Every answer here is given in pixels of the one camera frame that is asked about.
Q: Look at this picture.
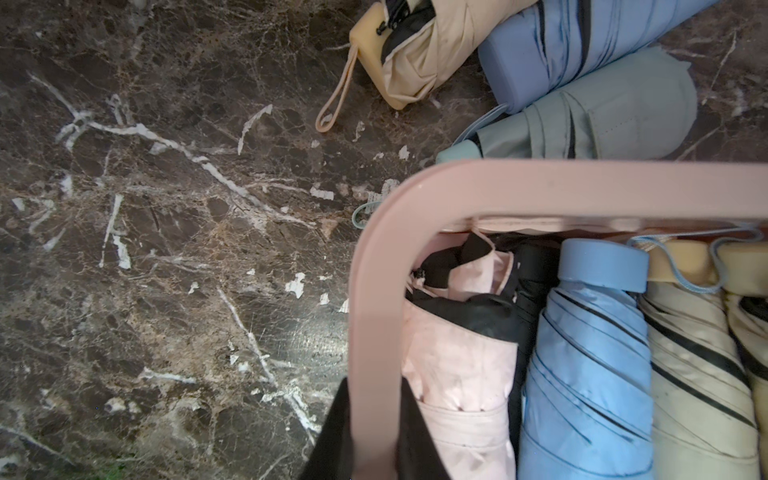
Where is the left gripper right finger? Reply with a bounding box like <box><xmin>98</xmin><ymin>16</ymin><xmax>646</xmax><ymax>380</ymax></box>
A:
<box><xmin>396</xmin><ymin>379</ymin><xmax>450</xmax><ymax>480</ymax></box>

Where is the beige striped umbrella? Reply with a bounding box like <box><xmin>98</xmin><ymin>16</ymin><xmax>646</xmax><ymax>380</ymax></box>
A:
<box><xmin>638</xmin><ymin>240</ymin><xmax>761</xmax><ymax>479</ymax></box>

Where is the mint green folded umbrella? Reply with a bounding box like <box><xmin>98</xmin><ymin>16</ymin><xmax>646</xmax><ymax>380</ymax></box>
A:
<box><xmin>436</xmin><ymin>48</ymin><xmax>697</xmax><ymax>164</ymax></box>

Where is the cream folded umbrella left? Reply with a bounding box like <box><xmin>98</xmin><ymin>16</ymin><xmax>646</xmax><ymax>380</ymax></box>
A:
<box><xmin>315</xmin><ymin>0</ymin><xmax>534</xmax><ymax>132</ymax></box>

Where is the pink plastic storage box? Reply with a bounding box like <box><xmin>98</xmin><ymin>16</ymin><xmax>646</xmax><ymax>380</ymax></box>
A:
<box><xmin>348</xmin><ymin>160</ymin><xmax>767</xmax><ymax>479</ymax></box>

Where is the blue umbrella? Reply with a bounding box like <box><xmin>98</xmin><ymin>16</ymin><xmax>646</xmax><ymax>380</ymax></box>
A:
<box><xmin>517</xmin><ymin>227</ymin><xmax>763</xmax><ymax>480</ymax></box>
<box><xmin>478</xmin><ymin>0</ymin><xmax>716</xmax><ymax>114</ymax></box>

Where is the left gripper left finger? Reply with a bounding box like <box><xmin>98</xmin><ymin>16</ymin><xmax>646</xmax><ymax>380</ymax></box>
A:
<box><xmin>299</xmin><ymin>378</ymin><xmax>353</xmax><ymax>480</ymax></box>

